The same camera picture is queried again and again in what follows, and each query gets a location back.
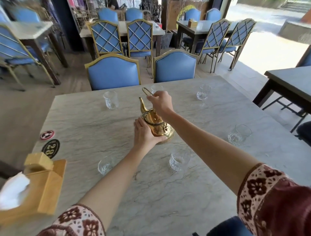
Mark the person's left hand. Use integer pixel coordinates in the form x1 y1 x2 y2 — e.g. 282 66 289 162
133 117 168 152

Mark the person's right hand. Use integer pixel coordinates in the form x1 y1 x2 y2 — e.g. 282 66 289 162
146 90 174 117

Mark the golden metal teapot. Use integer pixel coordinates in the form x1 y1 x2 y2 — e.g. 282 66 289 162
138 87 176 144

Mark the person's right forearm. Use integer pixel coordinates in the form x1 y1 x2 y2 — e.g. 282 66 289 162
167 109 265 196

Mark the person's left forearm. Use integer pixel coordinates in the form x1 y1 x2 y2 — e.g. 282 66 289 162
77 143 147 231

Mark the blue padded gold-framed chair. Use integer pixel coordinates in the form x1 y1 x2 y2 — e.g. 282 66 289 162
153 49 198 84
184 8 202 21
84 53 141 91
97 7 120 25
295 45 311 68
10 6 42 23
205 8 222 21
125 7 144 21

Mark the grey plant pot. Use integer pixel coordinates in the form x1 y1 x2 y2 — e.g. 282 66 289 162
161 30 173 49

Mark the blue lattice-back chair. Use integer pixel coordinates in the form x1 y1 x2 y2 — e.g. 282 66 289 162
126 19 154 69
87 20 125 59
217 18 257 71
0 23 56 92
182 19 232 74

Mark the light-topped dining table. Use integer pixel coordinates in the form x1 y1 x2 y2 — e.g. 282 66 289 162
4 21 69 86
79 20 166 62

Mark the grey-topped dining table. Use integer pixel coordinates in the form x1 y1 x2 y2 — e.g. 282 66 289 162
176 20 240 55

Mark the blue seat cushion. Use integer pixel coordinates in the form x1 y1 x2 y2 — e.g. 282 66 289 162
192 216 253 236

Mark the round black number sticker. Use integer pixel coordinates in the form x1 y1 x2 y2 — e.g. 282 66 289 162
41 139 61 159

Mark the round red black sticker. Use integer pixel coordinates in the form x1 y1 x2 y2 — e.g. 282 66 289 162
40 130 55 142

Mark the patterned left sleeve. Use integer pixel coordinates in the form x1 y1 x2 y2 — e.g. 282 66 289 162
36 204 106 236

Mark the patterned sleeve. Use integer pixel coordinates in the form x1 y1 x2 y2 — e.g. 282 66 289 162
237 163 311 236
36 204 106 236

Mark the patterned right sleeve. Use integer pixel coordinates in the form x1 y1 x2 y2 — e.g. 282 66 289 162
237 163 311 236

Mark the dark-topped dining table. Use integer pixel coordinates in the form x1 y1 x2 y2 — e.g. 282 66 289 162
252 65 311 133

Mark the dark blue chair seat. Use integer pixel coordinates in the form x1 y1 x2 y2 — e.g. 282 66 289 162
296 121 311 147

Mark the white tissue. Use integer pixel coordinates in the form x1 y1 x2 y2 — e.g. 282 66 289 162
0 172 31 211

